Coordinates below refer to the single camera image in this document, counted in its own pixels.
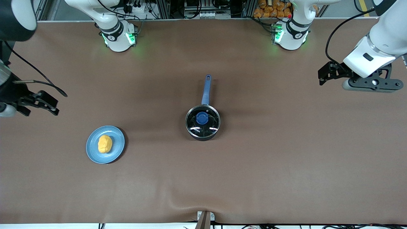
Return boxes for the aluminium equipment rack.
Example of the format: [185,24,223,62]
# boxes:
[156,0,255,19]

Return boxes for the black pot with blue handle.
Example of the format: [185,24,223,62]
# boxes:
[185,75,221,141]

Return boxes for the brown table cover mat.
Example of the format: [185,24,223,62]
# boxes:
[0,17,407,225]

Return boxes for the small metal table bracket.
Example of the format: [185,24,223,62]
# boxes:
[197,211,215,222]

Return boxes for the white terminal strip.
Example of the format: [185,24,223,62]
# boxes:
[184,11,231,19]

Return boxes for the brown strap strip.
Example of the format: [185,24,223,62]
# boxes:
[195,212,211,229]

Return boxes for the black floor cables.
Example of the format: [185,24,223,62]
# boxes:
[242,224,407,229]

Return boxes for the bag of orange items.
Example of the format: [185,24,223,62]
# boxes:
[253,0,293,18]

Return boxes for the glass lid with blue knob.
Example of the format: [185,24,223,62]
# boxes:
[186,106,220,138]

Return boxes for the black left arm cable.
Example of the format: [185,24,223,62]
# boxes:
[325,8,380,69]

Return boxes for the blue round plate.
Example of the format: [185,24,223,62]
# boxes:
[86,126,125,164]

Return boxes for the white power strip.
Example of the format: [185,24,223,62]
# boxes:
[126,3,147,14]

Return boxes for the yellow potato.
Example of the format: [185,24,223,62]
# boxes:
[98,135,113,154]

